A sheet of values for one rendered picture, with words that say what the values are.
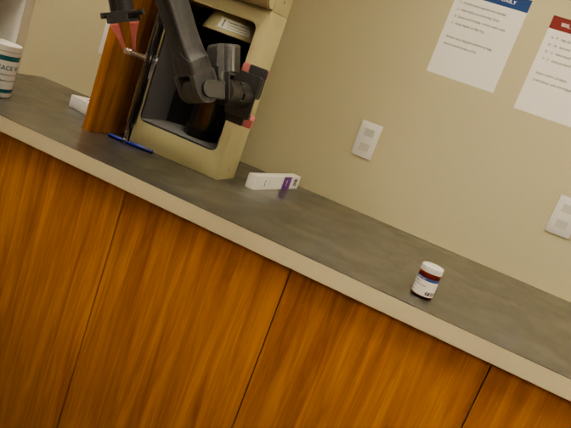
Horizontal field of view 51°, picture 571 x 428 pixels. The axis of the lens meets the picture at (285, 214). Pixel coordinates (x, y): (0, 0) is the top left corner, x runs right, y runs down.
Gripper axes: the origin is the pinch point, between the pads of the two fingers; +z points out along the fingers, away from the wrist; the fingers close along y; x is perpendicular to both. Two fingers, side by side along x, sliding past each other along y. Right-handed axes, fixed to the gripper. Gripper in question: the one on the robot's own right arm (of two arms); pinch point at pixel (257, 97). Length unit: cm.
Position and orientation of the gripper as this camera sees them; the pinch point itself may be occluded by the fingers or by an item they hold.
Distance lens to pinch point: 149.1
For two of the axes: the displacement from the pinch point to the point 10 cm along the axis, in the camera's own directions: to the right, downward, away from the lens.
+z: 3.5, -1.1, 9.3
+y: 3.3, -9.2, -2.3
